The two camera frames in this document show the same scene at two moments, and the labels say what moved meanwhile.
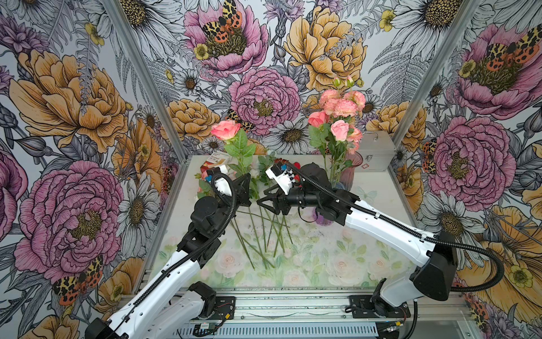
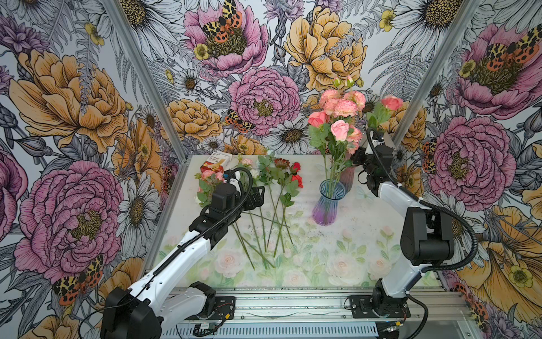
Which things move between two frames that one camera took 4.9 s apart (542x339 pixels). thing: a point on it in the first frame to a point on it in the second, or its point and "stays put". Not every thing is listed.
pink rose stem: (230, 130) to (379, 118)
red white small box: (215, 159) stays put
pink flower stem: (354, 104) stays put
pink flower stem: (319, 131) stays put
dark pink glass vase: (347, 174) stays put
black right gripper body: (298, 197) to (361, 158)
